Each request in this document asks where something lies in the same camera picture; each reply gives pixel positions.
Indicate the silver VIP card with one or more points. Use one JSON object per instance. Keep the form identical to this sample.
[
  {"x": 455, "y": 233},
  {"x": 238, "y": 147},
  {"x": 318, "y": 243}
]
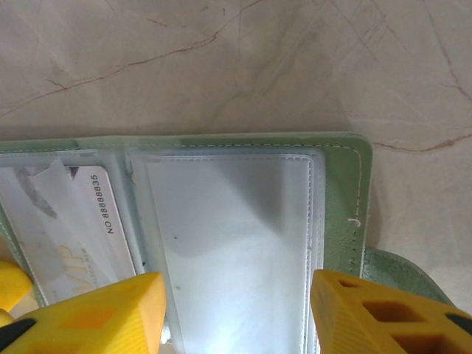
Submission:
[{"x": 107, "y": 206}]

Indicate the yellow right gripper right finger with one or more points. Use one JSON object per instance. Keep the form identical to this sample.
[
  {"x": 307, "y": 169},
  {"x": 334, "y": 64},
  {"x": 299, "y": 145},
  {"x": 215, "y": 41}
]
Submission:
[{"x": 368, "y": 324}]

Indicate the clear plastic zip bag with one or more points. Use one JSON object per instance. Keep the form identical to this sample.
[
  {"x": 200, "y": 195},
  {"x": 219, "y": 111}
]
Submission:
[{"x": 343, "y": 177}]

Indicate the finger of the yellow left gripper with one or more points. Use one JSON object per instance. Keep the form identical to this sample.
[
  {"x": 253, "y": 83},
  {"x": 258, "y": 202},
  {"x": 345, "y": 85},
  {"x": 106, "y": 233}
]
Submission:
[
  {"x": 11, "y": 285},
  {"x": 3, "y": 318}
]

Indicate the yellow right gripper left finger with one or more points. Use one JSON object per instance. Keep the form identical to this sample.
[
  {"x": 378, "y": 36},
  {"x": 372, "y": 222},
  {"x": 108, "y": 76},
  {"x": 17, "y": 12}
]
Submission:
[{"x": 92, "y": 317}]

